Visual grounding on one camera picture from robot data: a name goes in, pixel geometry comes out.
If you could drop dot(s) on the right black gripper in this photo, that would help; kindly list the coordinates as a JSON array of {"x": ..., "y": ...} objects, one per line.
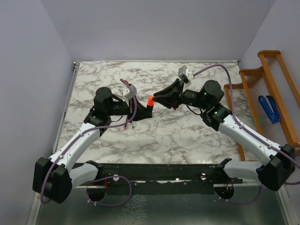
[{"x": 171, "y": 96}]

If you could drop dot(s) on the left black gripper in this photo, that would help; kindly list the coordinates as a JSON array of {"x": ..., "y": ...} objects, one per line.
[{"x": 141, "y": 113}]

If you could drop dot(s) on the orange highlighter cap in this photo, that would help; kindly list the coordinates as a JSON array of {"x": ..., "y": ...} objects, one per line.
[{"x": 150, "y": 101}]

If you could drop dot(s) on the black orange highlighter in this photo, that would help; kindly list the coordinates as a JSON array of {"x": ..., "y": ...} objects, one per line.
[{"x": 149, "y": 108}]

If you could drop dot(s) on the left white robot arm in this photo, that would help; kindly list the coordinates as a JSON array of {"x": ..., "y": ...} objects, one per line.
[{"x": 94, "y": 125}]

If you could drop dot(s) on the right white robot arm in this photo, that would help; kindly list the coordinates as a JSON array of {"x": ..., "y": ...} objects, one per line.
[{"x": 275, "y": 163}]

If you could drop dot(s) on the wooden rack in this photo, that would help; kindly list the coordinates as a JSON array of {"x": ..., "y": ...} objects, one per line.
[{"x": 271, "y": 78}]

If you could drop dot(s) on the blue stapler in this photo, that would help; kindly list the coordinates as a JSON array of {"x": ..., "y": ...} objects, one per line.
[{"x": 270, "y": 108}]

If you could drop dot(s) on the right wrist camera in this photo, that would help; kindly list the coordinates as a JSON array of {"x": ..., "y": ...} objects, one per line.
[{"x": 185, "y": 74}]

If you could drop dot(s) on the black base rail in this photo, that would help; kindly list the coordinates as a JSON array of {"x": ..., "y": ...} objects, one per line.
[{"x": 159, "y": 179}]

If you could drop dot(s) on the aluminium frame rail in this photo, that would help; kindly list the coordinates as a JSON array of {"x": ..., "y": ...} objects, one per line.
[{"x": 50, "y": 179}]

